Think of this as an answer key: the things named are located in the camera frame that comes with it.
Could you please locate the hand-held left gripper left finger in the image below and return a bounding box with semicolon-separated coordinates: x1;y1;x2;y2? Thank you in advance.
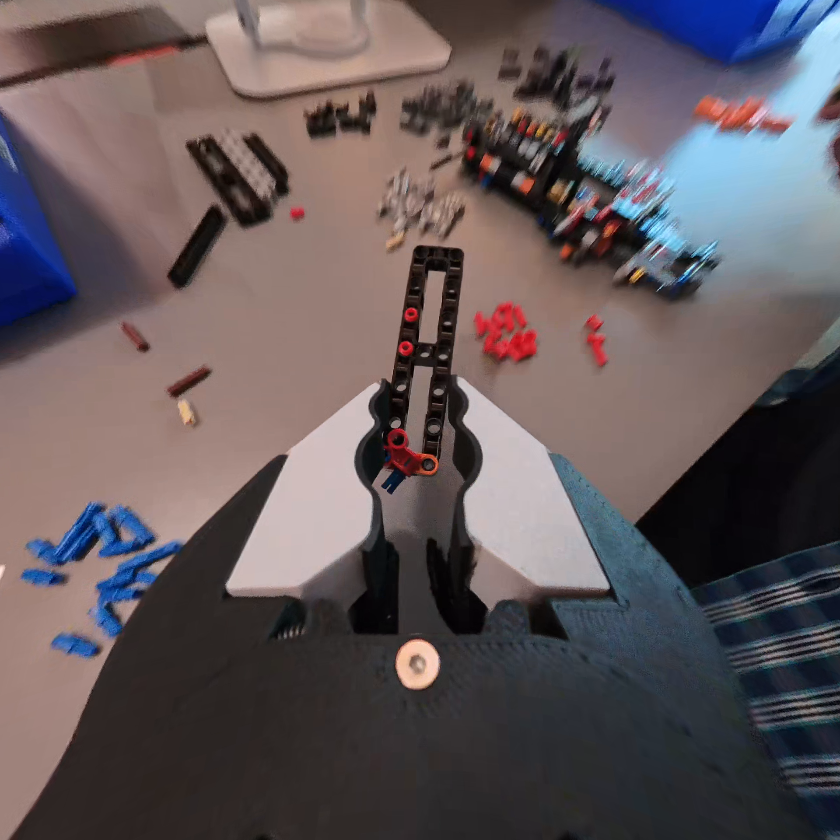
224;379;400;634

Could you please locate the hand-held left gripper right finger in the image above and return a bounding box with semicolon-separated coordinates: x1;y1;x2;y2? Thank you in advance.
449;377;613;634

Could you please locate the red connector piece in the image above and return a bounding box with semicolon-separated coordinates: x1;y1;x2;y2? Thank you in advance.
383;429;427;475

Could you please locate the pile of red pins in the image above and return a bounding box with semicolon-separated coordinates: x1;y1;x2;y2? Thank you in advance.
474;302;609;366

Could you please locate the black lego frame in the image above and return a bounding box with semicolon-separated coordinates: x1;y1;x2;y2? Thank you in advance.
185;134;273;227
382;246;465;460

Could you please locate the multicoloured lego assembly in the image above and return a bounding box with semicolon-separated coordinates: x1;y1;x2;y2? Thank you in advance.
461;108;720;300

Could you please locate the short brown axle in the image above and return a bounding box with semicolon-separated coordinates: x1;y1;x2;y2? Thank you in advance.
167;366;212;399

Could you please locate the pile of blue pins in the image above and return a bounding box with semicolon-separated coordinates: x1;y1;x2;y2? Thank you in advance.
20;502;185;657

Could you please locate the long black beam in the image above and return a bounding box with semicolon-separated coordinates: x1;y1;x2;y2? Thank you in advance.
167;205;227;287

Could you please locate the pile of grey connector pieces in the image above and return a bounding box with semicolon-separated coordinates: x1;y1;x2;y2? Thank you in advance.
377;169;467;238

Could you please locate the short black beam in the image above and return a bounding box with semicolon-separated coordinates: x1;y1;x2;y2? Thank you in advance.
246;133;287;194
256;141;290;199

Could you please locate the light grey beam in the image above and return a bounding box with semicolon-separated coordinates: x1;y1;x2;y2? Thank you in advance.
220;131;266;198
226;129;273;194

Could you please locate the blue storage bin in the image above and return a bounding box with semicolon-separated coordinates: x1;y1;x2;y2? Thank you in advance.
0;112;77;326
594;0;818;64

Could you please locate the pile of black connector pieces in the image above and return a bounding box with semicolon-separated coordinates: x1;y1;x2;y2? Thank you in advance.
304;92;378;137

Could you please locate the pile of dark grey pieces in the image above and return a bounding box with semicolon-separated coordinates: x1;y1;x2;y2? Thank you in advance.
400;82;493;135

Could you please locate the pile of small black pins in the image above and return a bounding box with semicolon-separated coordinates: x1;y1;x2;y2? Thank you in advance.
499;46;614;109

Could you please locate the pile of orange pieces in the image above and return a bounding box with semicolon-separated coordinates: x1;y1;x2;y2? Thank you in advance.
696;95;795;135

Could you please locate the white book stand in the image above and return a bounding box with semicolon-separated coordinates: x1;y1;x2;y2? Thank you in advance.
205;0;452;99

